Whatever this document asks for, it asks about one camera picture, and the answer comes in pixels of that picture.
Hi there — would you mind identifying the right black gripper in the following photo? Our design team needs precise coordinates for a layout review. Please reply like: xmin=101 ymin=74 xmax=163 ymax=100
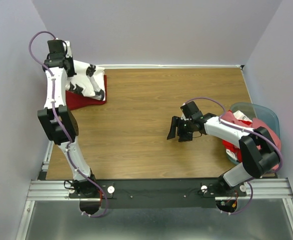
xmin=166 ymin=115 xmax=194 ymax=142

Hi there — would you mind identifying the white t shirt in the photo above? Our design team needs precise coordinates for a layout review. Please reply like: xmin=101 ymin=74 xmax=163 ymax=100
xmin=65 ymin=60 xmax=106 ymax=101

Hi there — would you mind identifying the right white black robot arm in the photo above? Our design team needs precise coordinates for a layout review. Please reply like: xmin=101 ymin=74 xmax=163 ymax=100
xmin=167 ymin=101 xmax=283 ymax=196

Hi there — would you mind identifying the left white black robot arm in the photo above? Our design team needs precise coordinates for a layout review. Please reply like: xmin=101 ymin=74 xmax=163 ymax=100
xmin=37 ymin=39 xmax=99 ymax=198

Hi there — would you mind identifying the folded dark red t shirt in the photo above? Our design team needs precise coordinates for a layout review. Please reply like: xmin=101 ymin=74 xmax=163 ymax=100
xmin=65 ymin=74 xmax=107 ymax=110

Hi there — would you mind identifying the pink t shirt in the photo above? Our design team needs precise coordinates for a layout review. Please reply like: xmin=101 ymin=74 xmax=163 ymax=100
xmin=219 ymin=113 xmax=281 ymax=171

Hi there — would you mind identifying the white garment in basket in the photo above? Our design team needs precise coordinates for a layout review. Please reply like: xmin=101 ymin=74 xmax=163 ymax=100
xmin=233 ymin=110 xmax=253 ymax=124

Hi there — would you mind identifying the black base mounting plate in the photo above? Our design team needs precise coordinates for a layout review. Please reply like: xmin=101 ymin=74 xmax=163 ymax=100
xmin=68 ymin=177 xmax=247 ymax=210

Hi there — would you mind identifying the teal laundry basket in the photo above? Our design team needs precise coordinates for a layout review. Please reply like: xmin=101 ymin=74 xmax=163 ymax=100
xmin=225 ymin=101 xmax=281 ymax=167

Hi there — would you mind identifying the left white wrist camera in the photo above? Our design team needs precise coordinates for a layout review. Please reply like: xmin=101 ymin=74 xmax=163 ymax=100
xmin=62 ymin=40 xmax=73 ymax=59

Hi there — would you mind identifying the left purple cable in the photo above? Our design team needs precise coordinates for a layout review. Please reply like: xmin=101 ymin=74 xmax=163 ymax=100
xmin=28 ymin=30 xmax=110 ymax=219

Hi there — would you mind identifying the purple cable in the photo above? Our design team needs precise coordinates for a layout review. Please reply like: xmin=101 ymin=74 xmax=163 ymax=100
xmin=28 ymin=30 xmax=110 ymax=219
xmin=182 ymin=97 xmax=284 ymax=216

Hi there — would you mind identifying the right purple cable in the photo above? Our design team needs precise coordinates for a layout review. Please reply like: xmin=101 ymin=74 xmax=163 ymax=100
xmin=182 ymin=97 xmax=284 ymax=216

